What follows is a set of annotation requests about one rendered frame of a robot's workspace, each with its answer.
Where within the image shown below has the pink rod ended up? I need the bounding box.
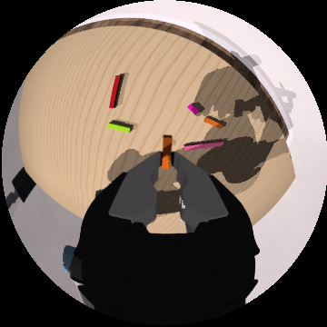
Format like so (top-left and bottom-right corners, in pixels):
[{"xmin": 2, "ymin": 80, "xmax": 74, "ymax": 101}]
[{"xmin": 183, "ymin": 140, "xmax": 223, "ymax": 151}]

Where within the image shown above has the red rod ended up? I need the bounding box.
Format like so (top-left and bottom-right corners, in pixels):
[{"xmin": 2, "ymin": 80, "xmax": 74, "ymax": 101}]
[{"xmin": 109, "ymin": 75, "xmax": 122, "ymax": 108}]

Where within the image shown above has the lime green rod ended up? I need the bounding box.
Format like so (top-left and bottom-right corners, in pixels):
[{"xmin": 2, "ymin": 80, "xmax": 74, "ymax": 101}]
[{"xmin": 107, "ymin": 122, "xmax": 132, "ymax": 133}]

